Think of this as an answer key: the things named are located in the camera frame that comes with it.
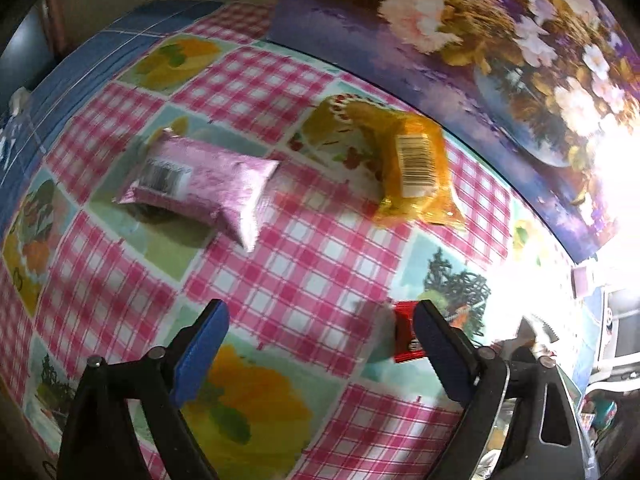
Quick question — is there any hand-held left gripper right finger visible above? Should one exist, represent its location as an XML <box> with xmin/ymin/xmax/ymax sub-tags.
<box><xmin>412</xmin><ymin>300</ymin><xmax>586</xmax><ymax>480</ymax></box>

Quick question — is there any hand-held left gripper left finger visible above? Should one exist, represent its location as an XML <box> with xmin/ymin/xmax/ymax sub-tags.
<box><xmin>57</xmin><ymin>299</ymin><xmax>231</xmax><ymax>480</ymax></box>

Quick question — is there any red snack packet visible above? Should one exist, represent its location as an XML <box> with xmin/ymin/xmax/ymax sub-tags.
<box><xmin>394</xmin><ymin>301</ymin><xmax>436</xmax><ymax>364</ymax></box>

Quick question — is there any pink checkered fruit-print tablecloth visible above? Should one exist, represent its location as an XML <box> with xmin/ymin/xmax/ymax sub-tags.
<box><xmin>0</xmin><ymin>2</ymin><xmax>601</xmax><ymax>480</ymax></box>

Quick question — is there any orange foil snack packet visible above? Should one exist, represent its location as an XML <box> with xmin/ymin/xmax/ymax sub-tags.
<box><xmin>370</xmin><ymin>110</ymin><xmax>467</xmax><ymax>232</ymax></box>

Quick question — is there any small pink box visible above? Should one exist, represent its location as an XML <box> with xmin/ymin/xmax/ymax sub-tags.
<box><xmin>572</xmin><ymin>266</ymin><xmax>596</xmax><ymax>298</ymax></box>

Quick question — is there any pink foil snack packet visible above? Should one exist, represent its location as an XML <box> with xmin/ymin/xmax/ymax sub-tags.
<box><xmin>112</xmin><ymin>127</ymin><xmax>281</xmax><ymax>253</ymax></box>

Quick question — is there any white plastic rack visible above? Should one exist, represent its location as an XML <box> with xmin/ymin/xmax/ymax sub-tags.
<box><xmin>592</xmin><ymin>285</ymin><xmax>640</xmax><ymax>386</ymax></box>

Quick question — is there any purple floral picture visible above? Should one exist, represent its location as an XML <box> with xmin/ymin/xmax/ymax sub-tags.
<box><xmin>267</xmin><ymin>0</ymin><xmax>640</xmax><ymax>263</ymax></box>

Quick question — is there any blue plaid cloth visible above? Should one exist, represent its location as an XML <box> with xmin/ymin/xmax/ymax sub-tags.
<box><xmin>0</xmin><ymin>0</ymin><xmax>226</xmax><ymax>231</ymax></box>

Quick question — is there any large blue-white crumpled wrapper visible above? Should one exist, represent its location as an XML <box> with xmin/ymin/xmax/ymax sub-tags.
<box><xmin>7</xmin><ymin>87</ymin><xmax>32</xmax><ymax>116</ymax></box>

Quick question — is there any dark grey cabinet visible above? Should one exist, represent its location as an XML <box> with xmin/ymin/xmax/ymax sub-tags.
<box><xmin>0</xmin><ymin>0</ymin><xmax>51</xmax><ymax>91</ymax></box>

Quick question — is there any brown wooden post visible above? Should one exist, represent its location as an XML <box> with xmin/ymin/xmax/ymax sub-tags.
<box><xmin>42</xmin><ymin>0</ymin><xmax>66</xmax><ymax>58</ymax></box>

